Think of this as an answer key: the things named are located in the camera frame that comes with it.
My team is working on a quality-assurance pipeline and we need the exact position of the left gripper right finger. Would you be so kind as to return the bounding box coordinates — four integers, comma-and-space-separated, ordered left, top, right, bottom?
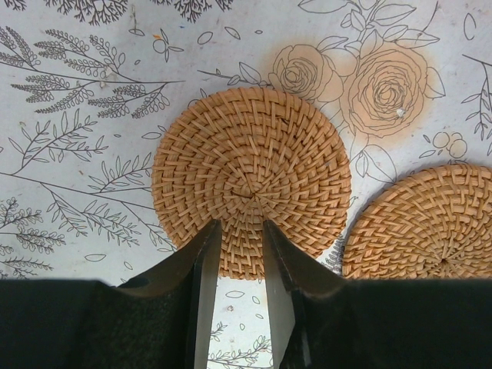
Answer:
263, 220, 347, 368

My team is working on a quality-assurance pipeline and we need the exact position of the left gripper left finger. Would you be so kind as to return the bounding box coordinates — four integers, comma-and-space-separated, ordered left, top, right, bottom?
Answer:
116, 220, 222, 368

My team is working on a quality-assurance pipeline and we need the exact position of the woven rattan coaster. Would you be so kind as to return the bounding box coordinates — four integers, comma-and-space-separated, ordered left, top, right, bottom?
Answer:
151, 88, 351, 280
342, 165, 491, 279

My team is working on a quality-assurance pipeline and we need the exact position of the floral tablecloth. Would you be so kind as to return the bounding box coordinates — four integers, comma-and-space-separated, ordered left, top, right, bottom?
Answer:
1, 1, 491, 368

